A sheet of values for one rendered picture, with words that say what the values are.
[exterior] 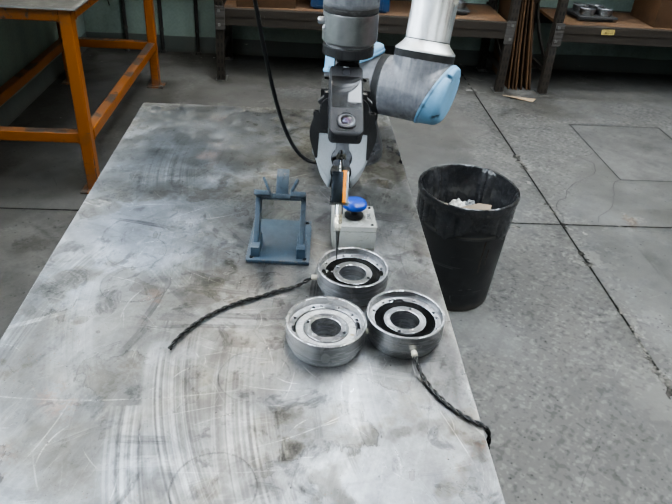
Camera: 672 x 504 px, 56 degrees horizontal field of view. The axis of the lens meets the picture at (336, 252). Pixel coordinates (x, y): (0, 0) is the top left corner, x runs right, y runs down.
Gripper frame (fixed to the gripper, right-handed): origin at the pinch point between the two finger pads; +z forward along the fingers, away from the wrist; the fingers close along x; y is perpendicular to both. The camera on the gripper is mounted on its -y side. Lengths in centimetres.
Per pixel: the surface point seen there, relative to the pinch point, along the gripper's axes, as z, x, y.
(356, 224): 8.6, -3.2, 2.0
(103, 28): 79, 162, 377
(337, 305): 10.1, -0.2, -17.5
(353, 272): 11.5, -2.7, -7.4
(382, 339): 10.3, -6.0, -23.9
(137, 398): 13.0, 23.2, -33.2
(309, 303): 9.7, 3.6, -17.9
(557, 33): 54, -144, 331
